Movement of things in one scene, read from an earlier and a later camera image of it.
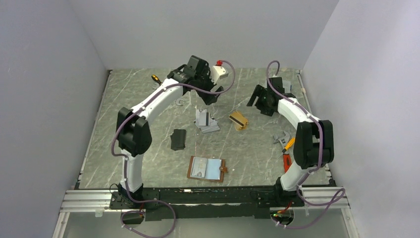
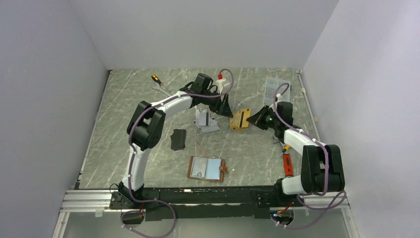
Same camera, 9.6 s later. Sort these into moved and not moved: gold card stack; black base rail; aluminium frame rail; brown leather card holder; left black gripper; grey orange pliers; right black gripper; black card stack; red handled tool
Moved: gold card stack; left black gripper; right black gripper
Not moved: grey orange pliers; red handled tool; black base rail; brown leather card holder; aluminium frame rail; black card stack
